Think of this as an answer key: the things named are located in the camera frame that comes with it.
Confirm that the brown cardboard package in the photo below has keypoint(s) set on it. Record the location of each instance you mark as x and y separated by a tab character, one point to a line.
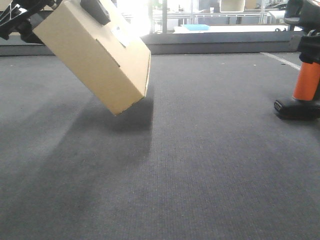
109	59

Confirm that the black conveyor side rail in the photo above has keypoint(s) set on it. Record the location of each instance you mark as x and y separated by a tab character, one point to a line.
200	43

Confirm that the white plastic bin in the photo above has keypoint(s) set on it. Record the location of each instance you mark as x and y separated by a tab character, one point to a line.
232	6

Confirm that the blue flat tray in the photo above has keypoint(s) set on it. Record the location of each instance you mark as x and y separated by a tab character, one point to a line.
196	27

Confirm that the orange black barcode scanner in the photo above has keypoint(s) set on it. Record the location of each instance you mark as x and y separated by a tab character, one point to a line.
305	101

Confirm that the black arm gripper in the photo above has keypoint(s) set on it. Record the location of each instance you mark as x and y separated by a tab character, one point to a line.
22	16

